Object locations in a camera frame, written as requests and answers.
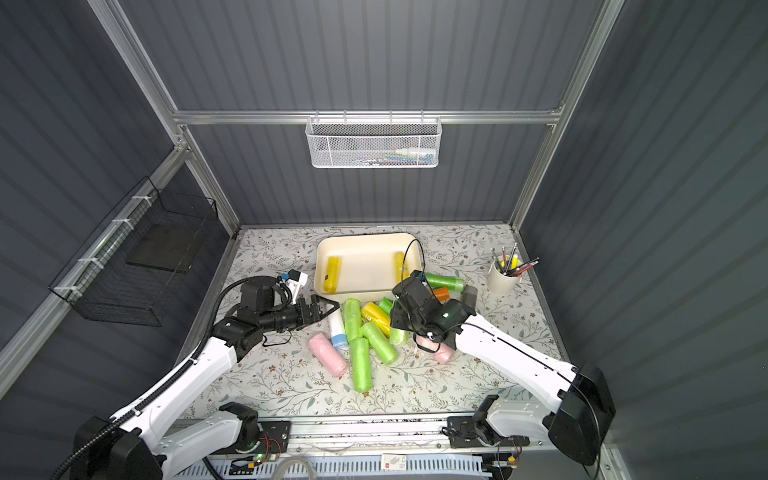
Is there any yellow trash bag roll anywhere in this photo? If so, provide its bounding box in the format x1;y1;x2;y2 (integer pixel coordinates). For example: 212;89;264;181
361;302;391;337
323;256;342;294
393;251;409;284

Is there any light green trash bag roll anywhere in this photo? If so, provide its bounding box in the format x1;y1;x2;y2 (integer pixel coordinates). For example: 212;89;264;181
361;322;398;365
389;327;410;345
349;337;372;393
342;298;362;344

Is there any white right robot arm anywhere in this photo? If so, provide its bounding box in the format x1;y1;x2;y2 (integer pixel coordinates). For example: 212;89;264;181
390;273;616;466

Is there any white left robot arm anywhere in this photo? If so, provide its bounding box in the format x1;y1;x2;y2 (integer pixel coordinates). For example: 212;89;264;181
51;276;341;479

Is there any green labelled trash bag roll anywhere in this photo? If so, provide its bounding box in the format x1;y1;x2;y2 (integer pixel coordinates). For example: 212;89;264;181
378;298;393;315

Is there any orange trash bag roll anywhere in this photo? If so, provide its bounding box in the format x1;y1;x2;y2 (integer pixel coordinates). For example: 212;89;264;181
433;287;451;303

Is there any white blue trash bag roll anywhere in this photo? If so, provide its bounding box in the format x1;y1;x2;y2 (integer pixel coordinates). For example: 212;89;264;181
329;311;348;351

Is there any pink trash bag roll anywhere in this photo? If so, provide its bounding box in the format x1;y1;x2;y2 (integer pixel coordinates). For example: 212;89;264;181
308;333;348;377
416;336;455;364

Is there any cream storage box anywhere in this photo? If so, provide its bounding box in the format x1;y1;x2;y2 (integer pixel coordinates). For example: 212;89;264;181
314;233;424;305

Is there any grey trash bag roll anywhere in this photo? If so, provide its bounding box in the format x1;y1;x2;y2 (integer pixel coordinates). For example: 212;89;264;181
460;285;478;310

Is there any white pen cup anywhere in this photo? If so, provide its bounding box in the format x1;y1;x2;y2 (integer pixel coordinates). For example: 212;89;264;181
486;245;540;295

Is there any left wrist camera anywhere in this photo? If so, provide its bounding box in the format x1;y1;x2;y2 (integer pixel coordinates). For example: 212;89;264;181
280;269;309;304

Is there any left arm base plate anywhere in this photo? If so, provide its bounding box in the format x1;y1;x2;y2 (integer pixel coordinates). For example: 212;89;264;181
213;420;292;455

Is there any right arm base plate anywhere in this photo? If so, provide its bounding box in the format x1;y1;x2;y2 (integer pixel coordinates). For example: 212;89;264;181
440;395;530;449

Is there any white wire wall basket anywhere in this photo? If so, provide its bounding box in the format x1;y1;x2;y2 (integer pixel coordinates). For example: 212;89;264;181
305;118;443;169

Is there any black wire side basket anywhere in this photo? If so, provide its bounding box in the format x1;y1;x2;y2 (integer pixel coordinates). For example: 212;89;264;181
49;182;219;327

